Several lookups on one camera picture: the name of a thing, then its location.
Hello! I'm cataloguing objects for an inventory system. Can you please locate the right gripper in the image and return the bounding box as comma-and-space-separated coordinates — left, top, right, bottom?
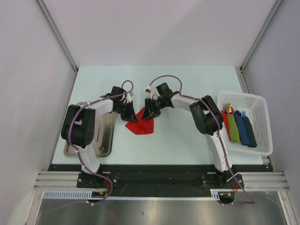
142, 97, 166, 120

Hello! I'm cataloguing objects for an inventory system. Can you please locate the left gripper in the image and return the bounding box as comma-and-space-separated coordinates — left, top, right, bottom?
114, 101, 138, 123

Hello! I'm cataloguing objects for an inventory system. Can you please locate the red paper napkin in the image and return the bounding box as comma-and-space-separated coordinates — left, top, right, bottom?
125, 107, 154, 135

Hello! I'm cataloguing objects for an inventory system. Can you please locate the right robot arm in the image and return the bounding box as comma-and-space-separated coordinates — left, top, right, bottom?
142, 83, 234, 188

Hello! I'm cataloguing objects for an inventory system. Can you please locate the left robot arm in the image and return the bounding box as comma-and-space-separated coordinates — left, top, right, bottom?
61, 86, 138, 188

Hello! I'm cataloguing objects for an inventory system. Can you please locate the red napkin in basket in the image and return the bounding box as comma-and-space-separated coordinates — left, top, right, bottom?
221, 110, 231, 141

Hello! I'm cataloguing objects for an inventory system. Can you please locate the green rolled napkin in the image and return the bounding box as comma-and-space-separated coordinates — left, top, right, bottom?
226, 103, 240, 143

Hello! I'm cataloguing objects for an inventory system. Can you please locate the blue rolled napkin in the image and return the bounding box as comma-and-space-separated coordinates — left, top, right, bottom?
234, 112, 250, 146

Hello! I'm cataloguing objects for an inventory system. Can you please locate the dark navy rolled napkin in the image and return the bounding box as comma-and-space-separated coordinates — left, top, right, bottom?
242, 111, 257, 148

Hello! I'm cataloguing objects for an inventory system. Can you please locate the metal tray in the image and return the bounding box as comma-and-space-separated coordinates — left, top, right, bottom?
61, 102, 116, 158

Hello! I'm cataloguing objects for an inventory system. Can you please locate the white plastic basket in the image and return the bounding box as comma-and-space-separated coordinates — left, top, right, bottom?
217, 91, 273, 156

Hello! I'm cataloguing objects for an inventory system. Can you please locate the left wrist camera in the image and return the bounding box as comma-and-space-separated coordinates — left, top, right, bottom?
123, 92, 133, 104

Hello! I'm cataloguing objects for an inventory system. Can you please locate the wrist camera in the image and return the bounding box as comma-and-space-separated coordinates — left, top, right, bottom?
123, 92, 133, 104
145, 86, 154, 98

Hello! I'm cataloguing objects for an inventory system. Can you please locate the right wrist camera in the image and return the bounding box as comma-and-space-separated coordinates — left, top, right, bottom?
145, 86, 154, 98

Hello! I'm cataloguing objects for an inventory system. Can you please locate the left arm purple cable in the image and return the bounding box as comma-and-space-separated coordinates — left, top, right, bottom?
48, 80, 135, 211

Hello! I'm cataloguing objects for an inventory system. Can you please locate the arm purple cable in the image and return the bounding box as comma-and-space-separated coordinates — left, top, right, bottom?
48, 80, 135, 211
149, 75, 256, 204

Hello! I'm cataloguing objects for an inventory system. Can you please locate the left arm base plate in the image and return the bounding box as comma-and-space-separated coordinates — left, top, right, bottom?
76, 172, 119, 188

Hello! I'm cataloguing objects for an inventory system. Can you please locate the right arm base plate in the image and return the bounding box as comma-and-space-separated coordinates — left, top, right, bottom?
200, 173, 244, 189

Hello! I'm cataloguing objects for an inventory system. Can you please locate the white cable duct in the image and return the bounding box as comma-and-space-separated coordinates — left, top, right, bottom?
43, 189, 234, 201

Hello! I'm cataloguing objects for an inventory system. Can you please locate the aluminium frame rail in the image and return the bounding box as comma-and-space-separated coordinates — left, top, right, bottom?
34, 171, 290, 191

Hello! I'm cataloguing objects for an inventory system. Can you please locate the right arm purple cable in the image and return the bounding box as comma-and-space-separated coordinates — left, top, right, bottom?
149, 75, 256, 204

